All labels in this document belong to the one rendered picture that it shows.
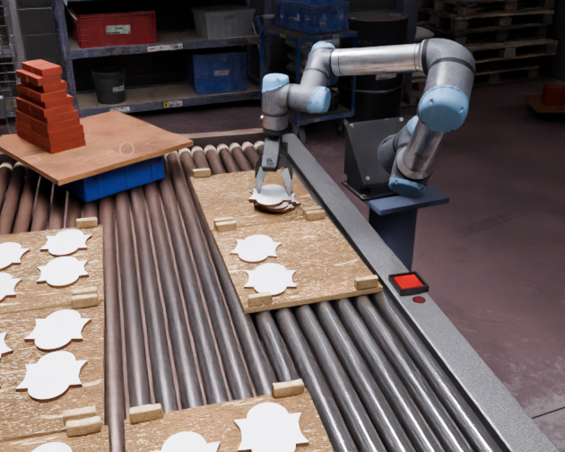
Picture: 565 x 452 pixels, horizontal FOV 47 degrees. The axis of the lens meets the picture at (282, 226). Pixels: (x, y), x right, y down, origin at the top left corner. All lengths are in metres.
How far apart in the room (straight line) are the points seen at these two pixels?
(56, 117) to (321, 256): 1.00
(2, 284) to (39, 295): 0.11
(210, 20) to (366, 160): 3.99
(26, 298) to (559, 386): 2.12
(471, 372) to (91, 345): 0.80
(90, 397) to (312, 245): 0.76
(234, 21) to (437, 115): 4.59
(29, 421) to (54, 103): 1.19
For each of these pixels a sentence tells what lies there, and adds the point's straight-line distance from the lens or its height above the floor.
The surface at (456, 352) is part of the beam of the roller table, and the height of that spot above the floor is 0.92.
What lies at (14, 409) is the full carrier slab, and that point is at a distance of 1.37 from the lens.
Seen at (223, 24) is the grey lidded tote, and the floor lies 0.76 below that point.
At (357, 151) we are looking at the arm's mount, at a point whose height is 1.02.
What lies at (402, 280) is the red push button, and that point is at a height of 0.93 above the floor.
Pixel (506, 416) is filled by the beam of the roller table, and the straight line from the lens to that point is 1.36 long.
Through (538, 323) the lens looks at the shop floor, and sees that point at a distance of 3.33.
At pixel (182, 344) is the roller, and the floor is 0.92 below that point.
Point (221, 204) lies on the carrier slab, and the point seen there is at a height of 0.94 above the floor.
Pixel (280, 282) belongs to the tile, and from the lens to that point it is 1.62.
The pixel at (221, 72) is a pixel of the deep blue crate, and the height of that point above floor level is 0.33.
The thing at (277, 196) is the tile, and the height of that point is 0.98.
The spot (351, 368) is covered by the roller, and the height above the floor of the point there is 0.91.
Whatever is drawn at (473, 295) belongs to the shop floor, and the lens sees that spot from 3.44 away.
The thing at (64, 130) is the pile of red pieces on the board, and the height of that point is 1.11.
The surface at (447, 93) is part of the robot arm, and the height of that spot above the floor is 1.36.
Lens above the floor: 1.79
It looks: 27 degrees down
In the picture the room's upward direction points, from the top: straight up
